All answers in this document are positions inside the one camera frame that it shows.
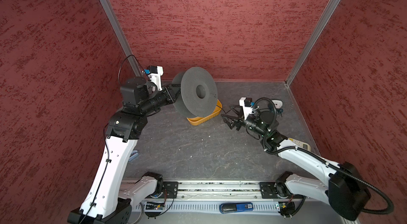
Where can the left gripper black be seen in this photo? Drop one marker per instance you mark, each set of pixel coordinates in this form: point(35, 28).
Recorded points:
point(171, 96)

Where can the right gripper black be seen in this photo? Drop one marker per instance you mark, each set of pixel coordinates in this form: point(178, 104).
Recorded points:
point(239, 120)

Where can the grey cable spool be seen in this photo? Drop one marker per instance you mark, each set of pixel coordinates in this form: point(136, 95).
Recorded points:
point(199, 93)

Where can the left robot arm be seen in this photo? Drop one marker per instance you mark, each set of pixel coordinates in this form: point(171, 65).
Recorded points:
point(123, 132)

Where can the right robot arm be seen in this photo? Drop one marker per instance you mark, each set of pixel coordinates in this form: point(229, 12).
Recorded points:
point(338, 185)

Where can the yellow plastic tray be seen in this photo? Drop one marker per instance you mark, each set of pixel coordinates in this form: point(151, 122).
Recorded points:
point(199, 120)

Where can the teal kitchen scale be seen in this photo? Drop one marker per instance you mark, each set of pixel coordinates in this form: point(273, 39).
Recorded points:
point(279, 106)

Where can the small blue object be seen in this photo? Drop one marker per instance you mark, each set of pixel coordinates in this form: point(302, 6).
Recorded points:
point(134, 154)

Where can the beige calculator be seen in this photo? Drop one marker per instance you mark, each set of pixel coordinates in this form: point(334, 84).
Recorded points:
point(300, 144)

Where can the blue black handheld device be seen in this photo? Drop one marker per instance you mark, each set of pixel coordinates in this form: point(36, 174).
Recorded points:
point(236, 207)

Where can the left corner aluminium profile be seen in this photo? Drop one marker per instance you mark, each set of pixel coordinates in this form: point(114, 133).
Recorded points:
point(108, 9)

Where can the corner aluminium profile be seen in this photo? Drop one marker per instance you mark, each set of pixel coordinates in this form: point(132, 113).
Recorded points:
point(320, 26)
point(108, 9)

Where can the black corrugated conduit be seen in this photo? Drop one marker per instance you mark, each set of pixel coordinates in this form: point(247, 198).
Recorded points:
point(379, 204)

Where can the right corner aluminium profile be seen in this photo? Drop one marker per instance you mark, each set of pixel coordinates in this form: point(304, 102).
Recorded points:
point(320, 26)

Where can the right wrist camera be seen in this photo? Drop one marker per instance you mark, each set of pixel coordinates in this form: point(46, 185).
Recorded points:
point(247, 106)

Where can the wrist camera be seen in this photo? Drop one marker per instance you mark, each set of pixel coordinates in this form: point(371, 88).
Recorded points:
point(154, 73)
point(247, 106)

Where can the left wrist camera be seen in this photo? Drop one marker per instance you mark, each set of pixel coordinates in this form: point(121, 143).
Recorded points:
point(154, 73)

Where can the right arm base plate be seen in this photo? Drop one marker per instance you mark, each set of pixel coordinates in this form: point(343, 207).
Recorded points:
point(268, 191)

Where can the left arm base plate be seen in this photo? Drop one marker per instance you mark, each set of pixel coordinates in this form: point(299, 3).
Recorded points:
point(171, 189)

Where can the aluminium rail frame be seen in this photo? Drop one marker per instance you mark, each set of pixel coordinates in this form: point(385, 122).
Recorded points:
point(219, 189)

